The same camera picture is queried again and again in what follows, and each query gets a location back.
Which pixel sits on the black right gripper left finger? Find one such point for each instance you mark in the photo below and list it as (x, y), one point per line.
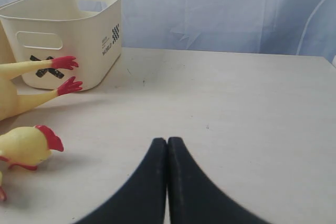
(142, 198)

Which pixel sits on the detached yellow chicken head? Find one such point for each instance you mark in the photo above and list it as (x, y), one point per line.
(3, 196)

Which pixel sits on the yellow rubber chicken front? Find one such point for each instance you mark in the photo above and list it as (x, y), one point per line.
(28, 146)

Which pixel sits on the yellow rubber chicken rear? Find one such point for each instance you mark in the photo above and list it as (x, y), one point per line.
(13, 103)

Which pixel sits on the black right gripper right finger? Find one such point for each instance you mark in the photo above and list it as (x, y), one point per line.
(193, 197)

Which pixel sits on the cream bin marked X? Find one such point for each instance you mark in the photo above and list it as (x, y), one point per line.
(89, 30)

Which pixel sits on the yellow rubber chicken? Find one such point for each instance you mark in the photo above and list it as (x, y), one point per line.
(28, 146)
(13, 103)

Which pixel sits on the blue-grey backdrop curtain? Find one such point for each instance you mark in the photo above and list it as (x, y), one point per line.
(289, 27)

